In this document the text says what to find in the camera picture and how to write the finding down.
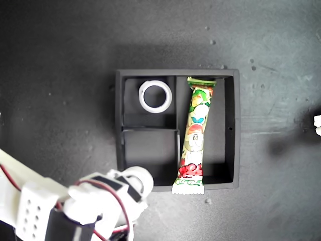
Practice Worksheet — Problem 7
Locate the green printed snack bar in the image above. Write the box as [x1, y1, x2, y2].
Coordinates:
[171, 76, 218, 196]

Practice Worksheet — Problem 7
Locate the black tray with wells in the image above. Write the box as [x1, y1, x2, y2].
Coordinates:
[115, 69, 241, 193]

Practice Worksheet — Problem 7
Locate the red servo wire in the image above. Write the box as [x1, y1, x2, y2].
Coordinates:
[0, 163, 22, 192]
[74, 180, 131, 241]

